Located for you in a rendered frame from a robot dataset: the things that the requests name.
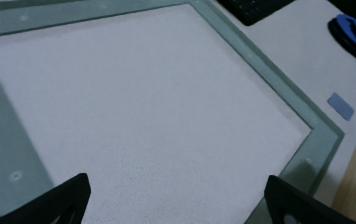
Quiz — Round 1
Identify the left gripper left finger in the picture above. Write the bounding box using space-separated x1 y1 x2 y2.
0 173 91 224

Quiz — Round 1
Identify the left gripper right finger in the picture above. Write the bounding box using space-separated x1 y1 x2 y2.
264 175 356 224

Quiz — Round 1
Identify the black keyboard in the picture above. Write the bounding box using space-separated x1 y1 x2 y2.
215 0 295 26

